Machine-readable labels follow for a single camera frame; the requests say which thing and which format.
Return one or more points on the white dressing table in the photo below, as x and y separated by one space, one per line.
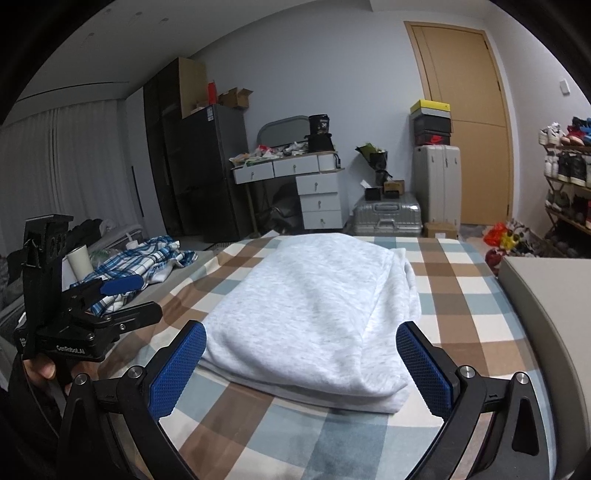
318 189

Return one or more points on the stack of shoe boxes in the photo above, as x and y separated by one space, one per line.
431 122

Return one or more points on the small black box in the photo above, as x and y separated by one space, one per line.
373 194

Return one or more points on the person's left hand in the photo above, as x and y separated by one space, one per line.
41 369

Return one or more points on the grey framed mirror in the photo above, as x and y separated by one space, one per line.
281 129

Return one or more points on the wall light switch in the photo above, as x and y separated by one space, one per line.
563 86

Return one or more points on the black clothing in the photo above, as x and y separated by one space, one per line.
87 233

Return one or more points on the small brown box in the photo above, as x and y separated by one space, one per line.
395 189

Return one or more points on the silver suitcase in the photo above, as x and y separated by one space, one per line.
388 217

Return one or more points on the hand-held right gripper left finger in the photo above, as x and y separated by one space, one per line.
178 369

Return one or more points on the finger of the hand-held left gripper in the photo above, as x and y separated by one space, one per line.
122 285
138 316

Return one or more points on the black bag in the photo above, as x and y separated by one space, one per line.
286 207

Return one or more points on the white curtain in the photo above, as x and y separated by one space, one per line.
69 184

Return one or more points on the wooden door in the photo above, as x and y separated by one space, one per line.
471 115

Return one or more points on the beige upright suitcase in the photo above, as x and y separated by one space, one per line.
436 184

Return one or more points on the checked bed sheet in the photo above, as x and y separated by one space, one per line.
461 314

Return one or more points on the white paper roll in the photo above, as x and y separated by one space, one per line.
79 265

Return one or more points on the blue plaid shirt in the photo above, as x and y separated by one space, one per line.
138 258

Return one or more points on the dark grey fridge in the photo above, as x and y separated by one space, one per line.
212 175

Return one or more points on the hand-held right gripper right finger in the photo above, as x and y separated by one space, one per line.
425 369

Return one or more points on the shoe rack with shoes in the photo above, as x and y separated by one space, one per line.
568 184

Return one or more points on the black round box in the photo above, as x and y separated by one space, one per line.
319 131

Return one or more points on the open cardboard box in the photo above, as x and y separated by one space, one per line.
235 98

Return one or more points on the pile of toys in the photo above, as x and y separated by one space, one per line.
512 240

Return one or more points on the person's left forearm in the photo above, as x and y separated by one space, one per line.
27 415

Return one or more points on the wrapped flower bouquet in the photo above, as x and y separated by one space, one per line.
376 161

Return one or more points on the light grey hoodie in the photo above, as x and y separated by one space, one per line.
314 314

